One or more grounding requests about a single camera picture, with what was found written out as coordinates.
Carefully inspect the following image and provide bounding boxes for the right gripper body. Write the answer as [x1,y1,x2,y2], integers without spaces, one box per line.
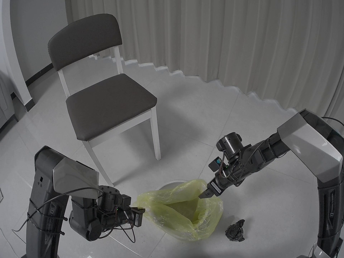
[207,168,242,197]

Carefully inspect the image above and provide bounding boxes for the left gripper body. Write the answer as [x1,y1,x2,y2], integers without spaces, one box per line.
[123,208,146,228]

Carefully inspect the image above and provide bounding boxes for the yellow plastic bag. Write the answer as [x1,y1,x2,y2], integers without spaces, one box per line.
[137,180,224,242]

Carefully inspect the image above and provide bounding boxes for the crumpled black plastic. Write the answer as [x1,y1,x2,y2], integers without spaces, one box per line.
[225,219,246,242]

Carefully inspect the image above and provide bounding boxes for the grey padded white chair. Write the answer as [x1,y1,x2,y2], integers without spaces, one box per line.
[48,14,161,187]

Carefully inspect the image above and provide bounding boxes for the beige pleated curtain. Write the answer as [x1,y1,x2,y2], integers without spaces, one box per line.
[64,0,344,118]

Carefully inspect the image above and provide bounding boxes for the black cable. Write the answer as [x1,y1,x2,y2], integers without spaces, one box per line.
[106,221,137,243]
[12,187,103,233]

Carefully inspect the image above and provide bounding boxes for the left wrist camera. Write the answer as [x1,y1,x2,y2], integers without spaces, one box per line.
[118,194,133,209]

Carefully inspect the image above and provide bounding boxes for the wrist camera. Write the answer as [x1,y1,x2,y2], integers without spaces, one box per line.
[209,157,223,173]
[118,194,133,209]

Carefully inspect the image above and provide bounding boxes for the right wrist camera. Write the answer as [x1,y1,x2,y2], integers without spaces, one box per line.
[209,157,223,173]

